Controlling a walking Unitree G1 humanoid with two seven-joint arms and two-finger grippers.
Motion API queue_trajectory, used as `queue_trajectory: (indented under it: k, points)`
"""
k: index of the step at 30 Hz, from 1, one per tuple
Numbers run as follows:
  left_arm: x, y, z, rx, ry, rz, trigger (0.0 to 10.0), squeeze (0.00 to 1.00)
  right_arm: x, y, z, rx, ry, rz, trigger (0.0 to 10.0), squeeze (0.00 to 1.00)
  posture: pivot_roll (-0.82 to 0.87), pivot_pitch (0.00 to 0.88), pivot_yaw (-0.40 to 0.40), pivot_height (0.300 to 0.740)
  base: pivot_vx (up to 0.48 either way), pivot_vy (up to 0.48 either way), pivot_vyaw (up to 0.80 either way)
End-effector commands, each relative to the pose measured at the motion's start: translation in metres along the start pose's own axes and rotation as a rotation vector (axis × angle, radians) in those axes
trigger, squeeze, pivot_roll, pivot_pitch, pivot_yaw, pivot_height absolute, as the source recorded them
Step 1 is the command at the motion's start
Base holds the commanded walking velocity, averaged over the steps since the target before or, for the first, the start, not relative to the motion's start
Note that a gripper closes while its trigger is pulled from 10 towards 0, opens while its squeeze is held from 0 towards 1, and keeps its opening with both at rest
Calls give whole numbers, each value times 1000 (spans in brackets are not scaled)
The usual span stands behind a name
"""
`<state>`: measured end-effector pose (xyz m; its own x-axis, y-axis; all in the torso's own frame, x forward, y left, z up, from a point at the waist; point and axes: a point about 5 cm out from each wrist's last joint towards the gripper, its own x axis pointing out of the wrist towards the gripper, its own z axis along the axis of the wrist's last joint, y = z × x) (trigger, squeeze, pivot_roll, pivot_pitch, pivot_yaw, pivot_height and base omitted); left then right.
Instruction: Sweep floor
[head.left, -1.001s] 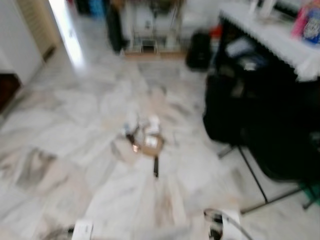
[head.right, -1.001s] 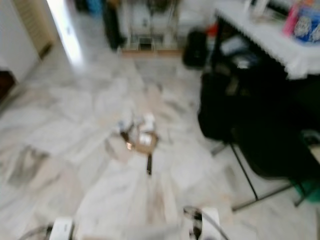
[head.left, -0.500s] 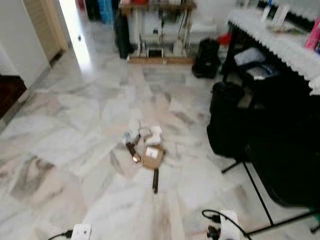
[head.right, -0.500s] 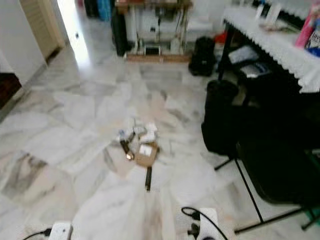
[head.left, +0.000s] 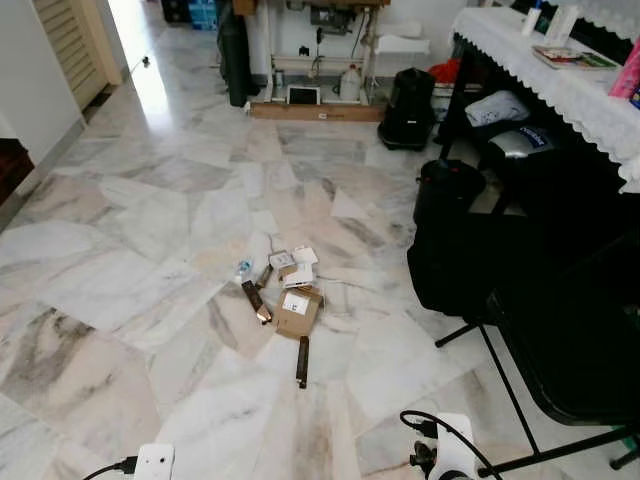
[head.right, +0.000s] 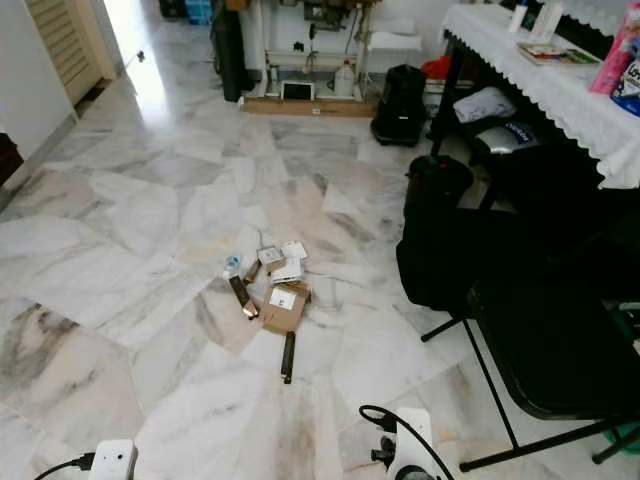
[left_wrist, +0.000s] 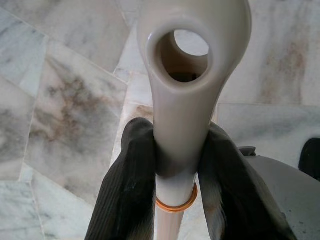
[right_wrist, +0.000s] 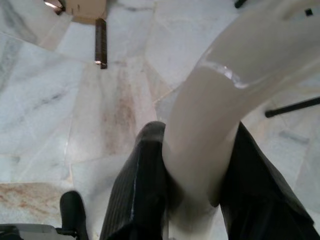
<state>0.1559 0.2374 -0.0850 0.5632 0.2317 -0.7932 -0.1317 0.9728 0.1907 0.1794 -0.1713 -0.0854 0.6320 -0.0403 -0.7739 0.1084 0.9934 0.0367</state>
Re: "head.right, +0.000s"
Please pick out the cream louvred door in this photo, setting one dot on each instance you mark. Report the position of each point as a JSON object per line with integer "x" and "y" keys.
{"x": 72, "y": 40}

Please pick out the clear plastic bottle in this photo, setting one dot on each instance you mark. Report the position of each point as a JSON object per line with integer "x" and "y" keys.
{"x": 231, "y": 265}

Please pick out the small grey box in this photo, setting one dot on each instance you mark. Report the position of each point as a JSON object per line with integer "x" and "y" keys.
{"x": 270, "y": 256}

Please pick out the white paper packet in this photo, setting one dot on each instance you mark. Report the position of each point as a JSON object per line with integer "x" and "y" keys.
{"x": 287, "y": 272}

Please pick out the brown cardboard box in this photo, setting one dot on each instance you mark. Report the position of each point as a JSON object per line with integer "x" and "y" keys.
{"x": 284, "y": 307}

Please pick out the small white card box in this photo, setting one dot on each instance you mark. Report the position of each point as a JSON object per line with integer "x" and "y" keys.
{"x": 294, "y": 251}

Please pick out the tall black bin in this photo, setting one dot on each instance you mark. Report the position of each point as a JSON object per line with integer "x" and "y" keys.
{"x": 227, "y": 52}

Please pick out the dark brown tube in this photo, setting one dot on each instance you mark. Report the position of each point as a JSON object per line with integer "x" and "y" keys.
{"x": 288, "y": 358}

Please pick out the white framed tablet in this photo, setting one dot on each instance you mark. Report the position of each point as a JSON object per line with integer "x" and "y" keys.
{"x": 297, "y": 92}

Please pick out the long wooden board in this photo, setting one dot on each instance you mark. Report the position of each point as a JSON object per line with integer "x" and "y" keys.
{"x": 308, "y": 107}

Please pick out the white sewing machine table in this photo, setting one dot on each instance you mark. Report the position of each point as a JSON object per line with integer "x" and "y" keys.
{"x": 310, "y": 45}

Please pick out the white plastic jug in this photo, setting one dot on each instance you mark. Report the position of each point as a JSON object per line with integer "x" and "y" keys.
{"x": 344, "y": 80}

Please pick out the black backpack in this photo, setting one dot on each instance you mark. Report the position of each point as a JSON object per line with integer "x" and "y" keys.
{"x": 440, "y": 235}

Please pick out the white bag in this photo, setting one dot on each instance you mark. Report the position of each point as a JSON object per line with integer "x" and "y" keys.
{"x": 485, "y": 104}

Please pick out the slim white bottle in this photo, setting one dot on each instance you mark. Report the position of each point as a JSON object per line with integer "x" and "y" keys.
{"x": 518, "y": 16}

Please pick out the black folding chair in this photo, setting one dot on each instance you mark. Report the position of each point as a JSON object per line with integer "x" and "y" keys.
{"x": 560, "y": 340}

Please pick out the table with white lace cloth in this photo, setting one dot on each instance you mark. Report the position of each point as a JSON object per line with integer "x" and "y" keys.
{"x": 560, "y": 90}

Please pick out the colourful book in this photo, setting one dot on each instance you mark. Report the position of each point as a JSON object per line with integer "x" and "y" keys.
{"x": 558, "y": 54}

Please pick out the tall white carton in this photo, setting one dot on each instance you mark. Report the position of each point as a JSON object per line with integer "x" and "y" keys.
{"x": 548, "y": 20}

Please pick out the pink bottle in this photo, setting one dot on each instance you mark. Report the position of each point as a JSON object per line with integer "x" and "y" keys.
{"x": 618, "y": 55}

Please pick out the blue white package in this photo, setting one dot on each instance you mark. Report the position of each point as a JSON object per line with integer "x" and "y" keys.
{"x": 628, "y": 90}

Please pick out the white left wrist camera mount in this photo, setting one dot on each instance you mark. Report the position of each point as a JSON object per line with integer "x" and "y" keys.
{"x": 114, "y": 460}

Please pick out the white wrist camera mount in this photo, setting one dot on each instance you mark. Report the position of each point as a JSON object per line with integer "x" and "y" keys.
{"x": 114, "y": 460}
{"x": 413, "y": 440}

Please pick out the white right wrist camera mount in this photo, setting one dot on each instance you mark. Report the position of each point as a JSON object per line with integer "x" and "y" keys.
{"x": 413, "y": 440}

